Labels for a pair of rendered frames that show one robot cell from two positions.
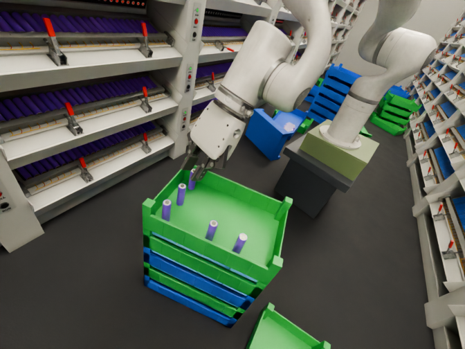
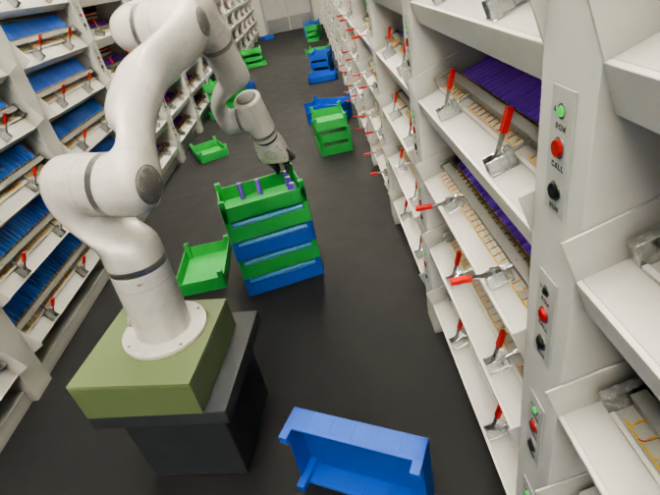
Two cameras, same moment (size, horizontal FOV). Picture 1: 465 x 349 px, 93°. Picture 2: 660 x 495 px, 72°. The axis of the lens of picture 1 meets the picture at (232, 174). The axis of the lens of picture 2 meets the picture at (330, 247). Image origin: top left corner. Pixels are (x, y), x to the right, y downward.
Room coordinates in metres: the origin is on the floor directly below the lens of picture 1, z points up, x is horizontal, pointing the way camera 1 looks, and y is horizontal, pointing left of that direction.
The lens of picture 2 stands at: (1.89, -0.26, 1.01)
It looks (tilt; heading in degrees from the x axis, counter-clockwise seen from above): 31 degrees down; 163
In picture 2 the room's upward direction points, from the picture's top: 12 degrees counter-clockwise
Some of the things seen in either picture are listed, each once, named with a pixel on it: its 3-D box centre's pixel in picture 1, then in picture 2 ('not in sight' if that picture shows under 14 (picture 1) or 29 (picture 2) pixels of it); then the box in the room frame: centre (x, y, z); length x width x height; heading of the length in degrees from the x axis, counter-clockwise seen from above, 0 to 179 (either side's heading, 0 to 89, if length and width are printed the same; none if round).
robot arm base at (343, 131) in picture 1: (350, 118); (152, 298); (0.97, -0.40, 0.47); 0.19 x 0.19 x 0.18
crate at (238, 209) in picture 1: (223, 212); (259, 192); (0.35, -0.01, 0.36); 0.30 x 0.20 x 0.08; 83
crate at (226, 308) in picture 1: (206, 260); (275, 247); (0.35, -0.01, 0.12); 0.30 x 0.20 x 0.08; 83
